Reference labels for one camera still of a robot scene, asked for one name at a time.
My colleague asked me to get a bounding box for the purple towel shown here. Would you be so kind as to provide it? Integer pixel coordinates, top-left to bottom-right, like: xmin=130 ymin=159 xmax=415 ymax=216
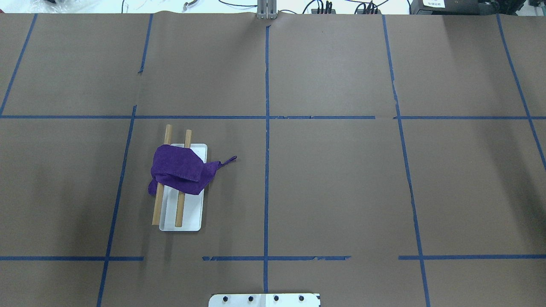
xmin=148 ymin=145 xmax=237 ymax=195

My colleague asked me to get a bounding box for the white rack base tray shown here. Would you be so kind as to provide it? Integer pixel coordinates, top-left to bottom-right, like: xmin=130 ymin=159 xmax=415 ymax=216
xmin=159 ymin=144 xmax=206 ymax=231

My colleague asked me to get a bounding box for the wooden rack lower bar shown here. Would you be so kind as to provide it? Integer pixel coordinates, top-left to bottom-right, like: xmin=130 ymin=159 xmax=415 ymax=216
xmin=175 ymin=130 xmax=192 ymax=227

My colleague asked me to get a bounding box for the wooden rack bar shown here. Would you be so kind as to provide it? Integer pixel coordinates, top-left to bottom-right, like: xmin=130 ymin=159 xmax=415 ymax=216
xmin=175 ymin=130 xmax=192 ymax=227
xmin=151 ymin=124 xmax=172 ymax=226

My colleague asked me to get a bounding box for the wooden rack upper bar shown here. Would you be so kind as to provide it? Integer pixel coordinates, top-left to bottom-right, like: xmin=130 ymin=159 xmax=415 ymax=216
xmin=151 ymin=124 xmax=172 ymax=226

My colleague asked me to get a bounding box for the black box on desk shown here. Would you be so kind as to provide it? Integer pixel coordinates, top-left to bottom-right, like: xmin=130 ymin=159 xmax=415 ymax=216
xmin=410 ymin=0 xmax=526 ymax=15

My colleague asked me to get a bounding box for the aluminium frame post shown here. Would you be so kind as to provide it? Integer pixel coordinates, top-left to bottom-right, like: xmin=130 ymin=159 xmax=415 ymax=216
xmin=257 ymin=0 xmax=278 ymax=20

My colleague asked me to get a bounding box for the white pedestal column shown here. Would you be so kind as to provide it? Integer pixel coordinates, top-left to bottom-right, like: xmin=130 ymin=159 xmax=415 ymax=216
xmin=208 ymin=293 xmax=321 ymax=307

